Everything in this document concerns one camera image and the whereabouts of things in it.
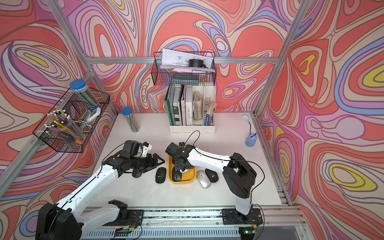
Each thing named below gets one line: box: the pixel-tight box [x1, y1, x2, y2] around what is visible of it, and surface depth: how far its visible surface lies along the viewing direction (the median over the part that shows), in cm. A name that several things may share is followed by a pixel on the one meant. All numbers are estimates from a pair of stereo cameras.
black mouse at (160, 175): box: [155, 167, 167, 184], surface depth 88 cm
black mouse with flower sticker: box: [205, 168, 219, 183], surface depth 87 cm
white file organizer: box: [164, 84, 216, 134], surface depth 103 cm
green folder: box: [164, 85, 176, 126], surface depth 93 cm
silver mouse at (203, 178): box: [196, 169, 211, 189], surface depth 87 cm
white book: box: [185, 86, 193, 126], surface depth 98 cm
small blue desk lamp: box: [241, 114, 257, 148], surface depth 98 cm
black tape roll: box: [188, 59, 204, 68], surface depth 84 cm
